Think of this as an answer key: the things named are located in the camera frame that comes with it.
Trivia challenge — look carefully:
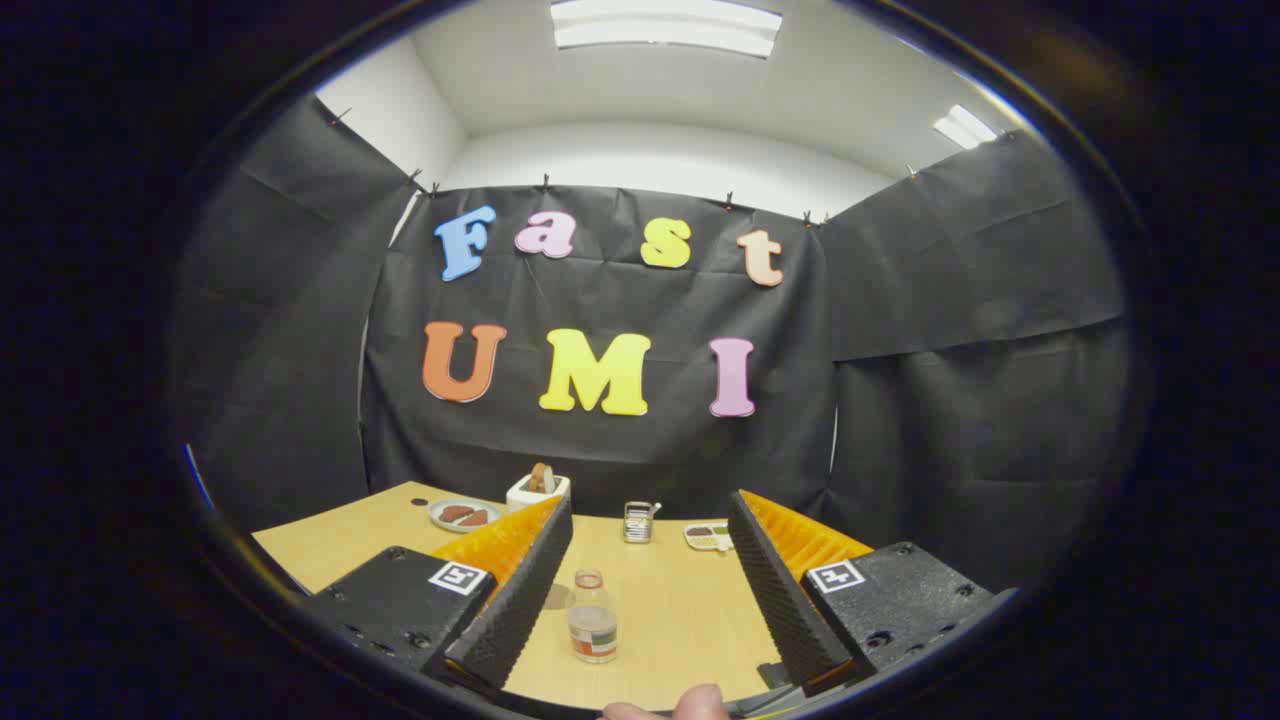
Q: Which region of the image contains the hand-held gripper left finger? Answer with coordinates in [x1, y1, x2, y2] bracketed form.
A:
[300, 495, 574, 691]

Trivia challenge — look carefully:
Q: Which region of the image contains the small ceiling light panel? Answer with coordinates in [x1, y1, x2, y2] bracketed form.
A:
[932, 104, 999, 151]

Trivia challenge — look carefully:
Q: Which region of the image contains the clear plastic juice bottle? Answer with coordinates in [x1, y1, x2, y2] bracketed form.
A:
[567, 569, 619, 665]

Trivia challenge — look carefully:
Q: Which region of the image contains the large ceiling light panel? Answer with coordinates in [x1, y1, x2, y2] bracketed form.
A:
[549, 0, 784, 59]

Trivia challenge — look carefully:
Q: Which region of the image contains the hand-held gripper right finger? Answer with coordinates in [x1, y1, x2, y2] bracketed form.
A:
[727, 489, 1019, 698]

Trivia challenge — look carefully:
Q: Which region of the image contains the white toaster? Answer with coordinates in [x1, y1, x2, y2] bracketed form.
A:
[506, 472, 572, 514]

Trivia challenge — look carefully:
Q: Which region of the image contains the wooden table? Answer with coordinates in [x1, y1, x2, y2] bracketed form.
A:
[250, 481, 786, 713]

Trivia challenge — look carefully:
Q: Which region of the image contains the pale green plate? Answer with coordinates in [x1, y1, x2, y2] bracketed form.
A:
[428, 498, 503, 534]

